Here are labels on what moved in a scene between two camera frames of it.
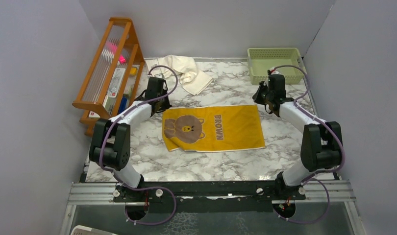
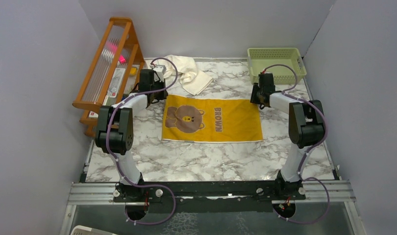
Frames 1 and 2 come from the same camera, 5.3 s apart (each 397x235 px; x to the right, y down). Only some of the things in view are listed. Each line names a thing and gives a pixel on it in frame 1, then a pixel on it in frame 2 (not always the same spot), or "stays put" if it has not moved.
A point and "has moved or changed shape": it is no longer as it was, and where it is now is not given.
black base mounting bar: (209, 196) stays put
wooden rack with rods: (113, 82) stays put
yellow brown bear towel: (209, 128) has moved or changed shape
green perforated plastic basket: (261, 60) stays put
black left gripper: (166, 105) to (162, 95)
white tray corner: (81, 230) stays put
